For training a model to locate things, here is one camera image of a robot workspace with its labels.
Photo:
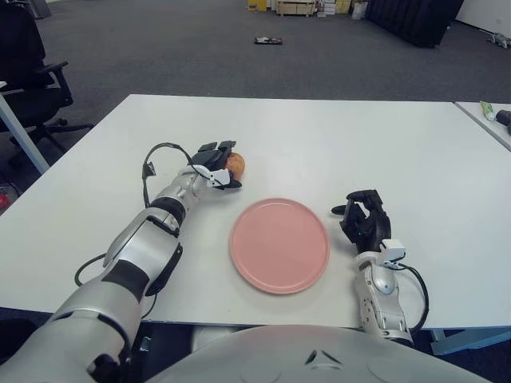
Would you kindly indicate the white wrist sensor box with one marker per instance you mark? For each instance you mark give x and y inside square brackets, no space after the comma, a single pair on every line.
[394,250]
[217,177]

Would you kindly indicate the grey metal table leg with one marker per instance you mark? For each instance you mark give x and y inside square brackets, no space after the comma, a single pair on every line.
[24,135]

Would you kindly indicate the small grey robot dog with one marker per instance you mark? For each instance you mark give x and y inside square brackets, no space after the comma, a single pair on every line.
[499,39]

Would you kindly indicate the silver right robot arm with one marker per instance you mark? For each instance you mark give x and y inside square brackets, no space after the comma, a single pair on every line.
[377,291]

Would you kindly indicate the white right wrist sensor box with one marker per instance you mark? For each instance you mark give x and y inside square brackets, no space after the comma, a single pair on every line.
[394,250]

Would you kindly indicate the black curtain partition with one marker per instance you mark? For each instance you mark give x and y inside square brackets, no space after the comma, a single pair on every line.
[415,20]

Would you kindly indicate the white bag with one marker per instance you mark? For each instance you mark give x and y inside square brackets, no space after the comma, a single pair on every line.
[358,11]

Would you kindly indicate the green white tube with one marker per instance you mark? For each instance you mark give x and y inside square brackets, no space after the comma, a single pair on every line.
[487,110]

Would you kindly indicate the yellow cardboard box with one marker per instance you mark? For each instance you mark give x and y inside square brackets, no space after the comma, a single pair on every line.
[257,5]

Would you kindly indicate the silver grey robot torso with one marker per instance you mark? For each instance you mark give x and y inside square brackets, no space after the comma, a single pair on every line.
[311,359]

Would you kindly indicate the black office chair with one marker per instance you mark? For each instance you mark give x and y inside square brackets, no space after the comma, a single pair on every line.
[24,99]

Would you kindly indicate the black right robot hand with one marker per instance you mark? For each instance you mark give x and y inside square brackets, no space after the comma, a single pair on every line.
[369,227]

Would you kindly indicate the stacked white boxes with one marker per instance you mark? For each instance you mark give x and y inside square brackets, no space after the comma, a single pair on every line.
[327,8]

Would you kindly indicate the red yellow apple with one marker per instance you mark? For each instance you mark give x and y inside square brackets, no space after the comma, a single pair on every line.
[237,163]

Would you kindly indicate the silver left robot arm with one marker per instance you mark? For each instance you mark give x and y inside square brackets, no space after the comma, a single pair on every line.
[135,247]

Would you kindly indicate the pink round plate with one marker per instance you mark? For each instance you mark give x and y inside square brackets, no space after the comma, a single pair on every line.
[279,245]

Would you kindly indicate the red object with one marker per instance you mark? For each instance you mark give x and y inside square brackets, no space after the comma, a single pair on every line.
[3,203]

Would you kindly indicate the white left wrist sensor box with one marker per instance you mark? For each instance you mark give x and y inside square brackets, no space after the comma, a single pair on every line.
[217,177]

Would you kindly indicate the wooden pallet crate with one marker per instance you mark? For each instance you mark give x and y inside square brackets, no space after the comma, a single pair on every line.
[297,8]

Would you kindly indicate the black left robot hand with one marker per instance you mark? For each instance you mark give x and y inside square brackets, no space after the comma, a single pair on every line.
[209,157]

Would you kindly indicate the black flat tray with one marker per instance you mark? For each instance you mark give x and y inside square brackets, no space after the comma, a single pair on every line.
[269,40]

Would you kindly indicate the grey bin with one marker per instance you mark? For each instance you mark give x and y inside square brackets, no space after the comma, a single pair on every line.
[40,8]

